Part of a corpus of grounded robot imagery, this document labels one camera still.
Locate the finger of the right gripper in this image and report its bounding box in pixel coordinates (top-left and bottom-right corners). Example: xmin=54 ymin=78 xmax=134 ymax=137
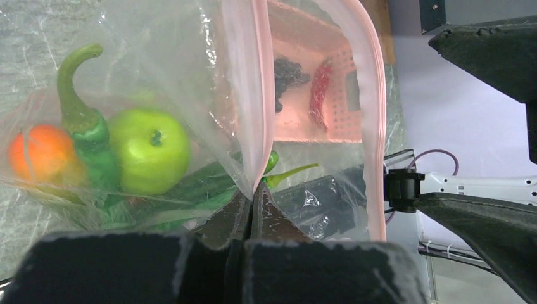
xmin=414 ymin=193 xmax=536 ymax=303
xmin=429 ymin=16 xmax=536 ymax=163

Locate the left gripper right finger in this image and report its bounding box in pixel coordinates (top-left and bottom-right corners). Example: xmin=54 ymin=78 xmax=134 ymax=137
xmin=245 ymin=182 xmax=427 ymax=303

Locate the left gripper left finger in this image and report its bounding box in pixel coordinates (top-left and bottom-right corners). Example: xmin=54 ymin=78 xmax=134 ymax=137
xmin=1 ymin=192 xmax=251 ymax=303

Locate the green cucumber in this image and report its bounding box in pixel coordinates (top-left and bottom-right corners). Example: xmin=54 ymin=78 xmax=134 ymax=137
xmin=104 ymin=161 xmax=236 ymax=229

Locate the green chili pepper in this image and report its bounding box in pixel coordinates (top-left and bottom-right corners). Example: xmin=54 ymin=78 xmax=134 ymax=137
xmin=56 ymin=42 xmax=120 ymax=193

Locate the clear zip top bag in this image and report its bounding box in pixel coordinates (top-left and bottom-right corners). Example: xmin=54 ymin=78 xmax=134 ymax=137
xmin=1 ymin=1 xmax=386 ymax=279

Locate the red tomato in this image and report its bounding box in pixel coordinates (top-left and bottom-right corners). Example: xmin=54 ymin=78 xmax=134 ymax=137
xmin=8 ymin=124 xmax=87 ymax=186

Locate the pink plastic basket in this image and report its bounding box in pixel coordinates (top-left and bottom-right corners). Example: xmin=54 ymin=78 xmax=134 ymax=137
xmin=267 ymin=1 xmax=362 ymax=143

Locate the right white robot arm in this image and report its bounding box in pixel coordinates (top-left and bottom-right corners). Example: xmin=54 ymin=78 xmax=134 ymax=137
xmin=384 ymin=16 xmax=536 ymax=303

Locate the dark green metal box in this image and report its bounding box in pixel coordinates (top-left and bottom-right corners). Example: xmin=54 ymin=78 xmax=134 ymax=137
xmin=419 ymin=0 xmax=537 ymax=34

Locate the wooden board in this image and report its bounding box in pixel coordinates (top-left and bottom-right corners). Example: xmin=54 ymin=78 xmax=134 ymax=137
xmin=361 ymin=0 xmax=396 ymax=65

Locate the red chili pepper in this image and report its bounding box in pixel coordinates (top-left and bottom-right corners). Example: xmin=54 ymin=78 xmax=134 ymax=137
xmin=308 ymin=57 xmax=332 ymax=133

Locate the dark grape bunch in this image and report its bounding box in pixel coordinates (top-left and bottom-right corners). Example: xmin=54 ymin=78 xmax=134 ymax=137
xmin=274 ymin=57 xmax=310 ymax=113

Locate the aluminium frame rail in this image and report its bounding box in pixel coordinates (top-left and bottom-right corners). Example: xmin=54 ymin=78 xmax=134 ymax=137
xmin=417 ymin=241 xmax=501 ymax=303

